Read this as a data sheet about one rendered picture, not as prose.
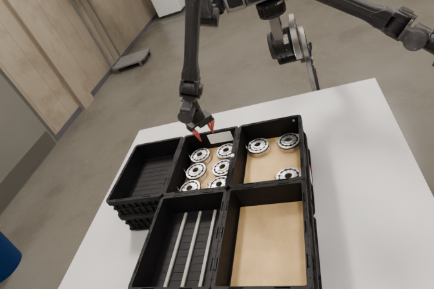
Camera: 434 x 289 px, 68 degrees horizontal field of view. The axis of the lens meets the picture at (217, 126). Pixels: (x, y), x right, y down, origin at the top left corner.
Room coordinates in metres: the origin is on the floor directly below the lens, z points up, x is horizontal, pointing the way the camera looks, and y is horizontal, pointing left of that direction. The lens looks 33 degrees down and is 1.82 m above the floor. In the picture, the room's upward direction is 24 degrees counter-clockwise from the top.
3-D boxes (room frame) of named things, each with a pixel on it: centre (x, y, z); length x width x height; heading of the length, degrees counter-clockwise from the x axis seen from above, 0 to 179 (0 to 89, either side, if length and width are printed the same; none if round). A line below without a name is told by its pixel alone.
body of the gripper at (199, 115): (1.13, 0.06, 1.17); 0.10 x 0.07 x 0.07; 110
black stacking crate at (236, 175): (1.06, -0.16, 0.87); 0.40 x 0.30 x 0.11; 156
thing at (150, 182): (1.30, 0.39, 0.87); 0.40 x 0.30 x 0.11; 156
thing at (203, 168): (1.20, 0.18, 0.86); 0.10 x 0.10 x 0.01
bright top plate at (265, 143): (1.18, -0.14, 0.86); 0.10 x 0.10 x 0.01
